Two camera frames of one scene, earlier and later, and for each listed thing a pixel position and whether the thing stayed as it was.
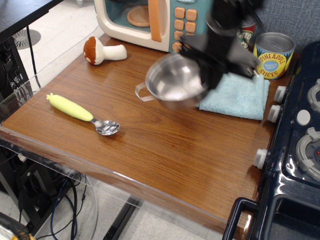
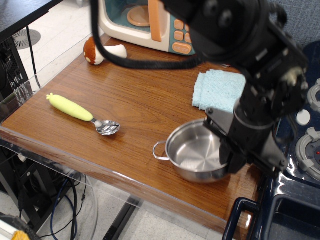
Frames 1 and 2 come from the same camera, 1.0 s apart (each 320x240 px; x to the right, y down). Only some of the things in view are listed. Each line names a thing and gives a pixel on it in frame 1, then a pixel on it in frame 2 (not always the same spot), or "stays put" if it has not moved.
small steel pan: (174, 81) → (193, 150)
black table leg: (114, 232) stays put
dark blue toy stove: (288, 205) stays put
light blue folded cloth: (239, 95) stays put
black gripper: (217, 54) → (249, 128)
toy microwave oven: (160, 24) stays put
